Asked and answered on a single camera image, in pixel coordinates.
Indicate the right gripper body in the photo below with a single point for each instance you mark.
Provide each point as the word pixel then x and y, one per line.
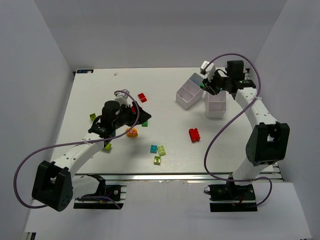
pixel 213 85

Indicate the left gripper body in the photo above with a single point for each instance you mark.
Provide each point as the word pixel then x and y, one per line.
pixel 135 114

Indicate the lime printed lego brick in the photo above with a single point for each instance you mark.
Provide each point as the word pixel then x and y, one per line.
pixel 92 116

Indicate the lime long lego brick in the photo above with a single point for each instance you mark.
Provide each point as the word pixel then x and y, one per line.
pixel 107 147

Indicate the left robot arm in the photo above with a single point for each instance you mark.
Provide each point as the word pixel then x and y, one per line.
pixel 55 183

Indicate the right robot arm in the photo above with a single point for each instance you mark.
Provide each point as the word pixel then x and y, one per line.
pixel 268 141

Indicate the orange printed round lego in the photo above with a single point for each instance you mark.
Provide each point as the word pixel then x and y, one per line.
pixel 133 133

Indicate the tilted white divided container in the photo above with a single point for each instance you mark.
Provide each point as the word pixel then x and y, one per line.
pixel 190 92

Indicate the small red lego brick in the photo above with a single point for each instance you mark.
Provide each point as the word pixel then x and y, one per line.
pixel 142 97

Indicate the upright white divided container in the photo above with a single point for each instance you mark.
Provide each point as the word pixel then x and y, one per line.
pixel 215 105

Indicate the cyan small lego brick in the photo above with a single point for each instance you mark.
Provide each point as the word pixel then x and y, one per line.
pixel 153 149

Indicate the pale green lego brick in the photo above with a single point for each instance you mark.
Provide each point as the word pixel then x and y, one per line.
pixel 161 150

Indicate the pale green printed lego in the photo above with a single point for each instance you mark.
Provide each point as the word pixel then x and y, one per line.
pixel 157 160

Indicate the large red lego brick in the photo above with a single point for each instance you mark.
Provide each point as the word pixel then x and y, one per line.
pixel 194 135

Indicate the left blue table label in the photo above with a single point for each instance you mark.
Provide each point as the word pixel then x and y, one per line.
pixel 84 71

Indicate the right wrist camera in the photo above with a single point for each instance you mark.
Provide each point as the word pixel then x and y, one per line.
pixel 208 69

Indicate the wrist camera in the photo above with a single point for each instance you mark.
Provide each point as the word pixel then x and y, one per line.
pixel 122 98
pixel 208 69

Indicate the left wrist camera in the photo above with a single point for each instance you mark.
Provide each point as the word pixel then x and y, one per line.
pixel 122 98

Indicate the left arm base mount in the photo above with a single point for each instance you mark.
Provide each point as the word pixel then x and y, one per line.
pixel 93 192

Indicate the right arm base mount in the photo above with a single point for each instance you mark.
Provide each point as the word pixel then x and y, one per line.
pixel 231 198

